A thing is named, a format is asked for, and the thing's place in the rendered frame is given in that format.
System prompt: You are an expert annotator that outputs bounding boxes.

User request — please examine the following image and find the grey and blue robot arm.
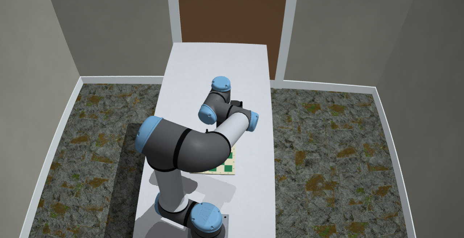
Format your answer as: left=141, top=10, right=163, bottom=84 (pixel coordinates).
left=135, top=76, right=259, bottom=238

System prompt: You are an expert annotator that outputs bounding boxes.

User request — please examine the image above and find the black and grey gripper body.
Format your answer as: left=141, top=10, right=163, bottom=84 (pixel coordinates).
left=216, top=100, right=243, bottom=127

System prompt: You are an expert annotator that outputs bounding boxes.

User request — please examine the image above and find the green and cream chessboard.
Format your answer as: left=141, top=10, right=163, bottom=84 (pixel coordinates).
left=192, top=144, right=235, bottom=175

